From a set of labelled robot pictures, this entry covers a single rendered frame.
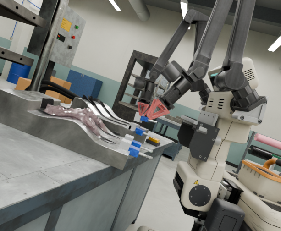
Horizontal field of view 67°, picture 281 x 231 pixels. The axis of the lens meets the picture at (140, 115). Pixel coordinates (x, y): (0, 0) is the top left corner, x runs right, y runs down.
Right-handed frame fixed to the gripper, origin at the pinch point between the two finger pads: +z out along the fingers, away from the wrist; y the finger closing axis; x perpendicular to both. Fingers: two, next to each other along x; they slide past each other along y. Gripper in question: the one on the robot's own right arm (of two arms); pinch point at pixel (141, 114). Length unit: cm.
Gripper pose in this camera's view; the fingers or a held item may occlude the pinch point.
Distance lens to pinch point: 126.4
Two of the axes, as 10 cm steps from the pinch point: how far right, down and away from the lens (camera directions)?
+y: -3.0, -1.1, -9.5
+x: 9.1, 2.6, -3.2
